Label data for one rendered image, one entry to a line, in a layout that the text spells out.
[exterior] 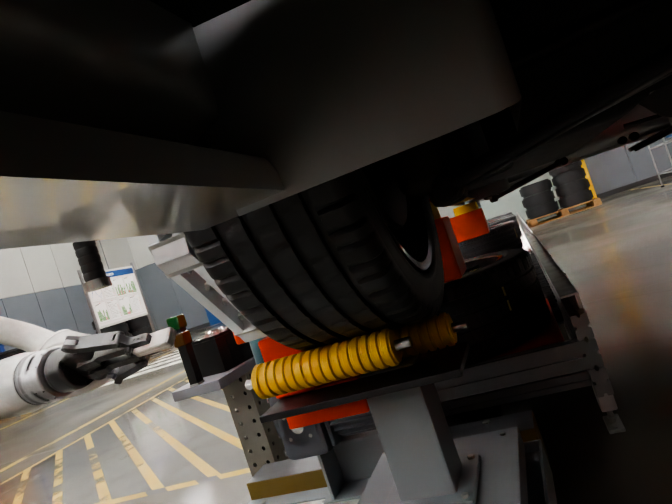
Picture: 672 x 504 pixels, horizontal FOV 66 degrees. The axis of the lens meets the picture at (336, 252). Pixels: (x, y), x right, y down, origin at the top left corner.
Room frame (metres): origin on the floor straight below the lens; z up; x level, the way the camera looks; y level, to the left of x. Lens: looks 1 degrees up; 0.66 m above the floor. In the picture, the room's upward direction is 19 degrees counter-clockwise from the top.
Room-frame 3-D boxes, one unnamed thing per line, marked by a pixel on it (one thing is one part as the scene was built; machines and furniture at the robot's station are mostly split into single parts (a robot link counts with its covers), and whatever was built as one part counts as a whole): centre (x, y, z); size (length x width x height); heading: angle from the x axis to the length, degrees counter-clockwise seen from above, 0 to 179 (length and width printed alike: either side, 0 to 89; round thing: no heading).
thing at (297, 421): (0.96, 0.09, 0.48); 0.16 x 0.12 x 0.17; 71
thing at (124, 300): (9.74, 4.19, 0.97); 1.50 x 0.50 x 1.95; 164
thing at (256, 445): (1.73, 0.43, 0.21); 0.10 x 0.10 x 0.42; 71
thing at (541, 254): (2.47, -0.93, 0.28); 2.47 x 0.06 x 0.22; 161
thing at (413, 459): (0.92, -0.03, 0.32); 0.40 x 0.30 x 0.28; 161
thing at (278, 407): (0.88, 0.02, 0.45); 0.34 x 0.16 x 0.01; 71
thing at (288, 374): (0.83, 0.08, 0.51); 0.29 x 0.06 x 0.06; 71
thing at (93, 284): (0.89, 0.41, 0.83); 0.04 x 0.04 x 0.16
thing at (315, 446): (1.28, 0.06, 0.26); 0.42 x 0.18 x 0.35; 71
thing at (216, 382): (1.70, 0.44, 0.44); 0.43 x 0.17 x 0.03; 161
